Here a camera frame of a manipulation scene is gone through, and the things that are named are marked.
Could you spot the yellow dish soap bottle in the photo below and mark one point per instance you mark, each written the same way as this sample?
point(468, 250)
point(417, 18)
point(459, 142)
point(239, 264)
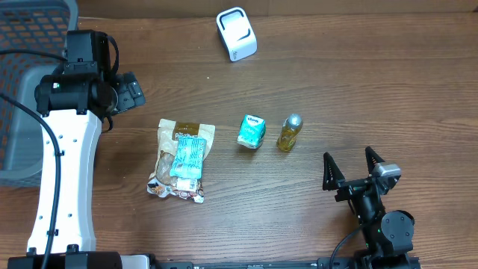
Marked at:
point(288, 136)

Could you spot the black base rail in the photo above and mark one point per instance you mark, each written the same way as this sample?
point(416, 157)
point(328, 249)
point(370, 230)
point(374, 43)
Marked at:
point(321, 263)

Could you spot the brown snack bag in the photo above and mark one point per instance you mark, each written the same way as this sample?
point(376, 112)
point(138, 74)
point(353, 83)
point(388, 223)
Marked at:
point(160, 182)

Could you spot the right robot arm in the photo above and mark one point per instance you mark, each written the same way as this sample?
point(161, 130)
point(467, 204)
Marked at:
point(387, 235)

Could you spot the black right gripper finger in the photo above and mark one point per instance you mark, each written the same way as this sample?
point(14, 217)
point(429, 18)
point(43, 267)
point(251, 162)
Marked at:
point(372, 158)
point(332, 176)

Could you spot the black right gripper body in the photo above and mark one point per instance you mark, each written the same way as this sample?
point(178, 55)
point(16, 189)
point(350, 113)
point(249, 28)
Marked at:
point(366, 206)

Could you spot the teal wafer packet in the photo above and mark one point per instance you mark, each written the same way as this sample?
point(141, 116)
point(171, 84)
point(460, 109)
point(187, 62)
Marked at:
point(188, 161)

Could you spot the white barcode scanner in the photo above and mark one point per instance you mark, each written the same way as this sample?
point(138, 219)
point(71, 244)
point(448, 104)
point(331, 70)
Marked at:
point(236, 33)

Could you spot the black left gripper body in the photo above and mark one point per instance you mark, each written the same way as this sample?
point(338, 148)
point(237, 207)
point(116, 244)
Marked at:
point(129, 96)

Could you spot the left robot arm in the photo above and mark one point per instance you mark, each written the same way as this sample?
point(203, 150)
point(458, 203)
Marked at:
point(72, 104)

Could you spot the teal tissue pack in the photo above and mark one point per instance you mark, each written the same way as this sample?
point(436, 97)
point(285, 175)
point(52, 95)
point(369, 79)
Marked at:
point(252, 131)

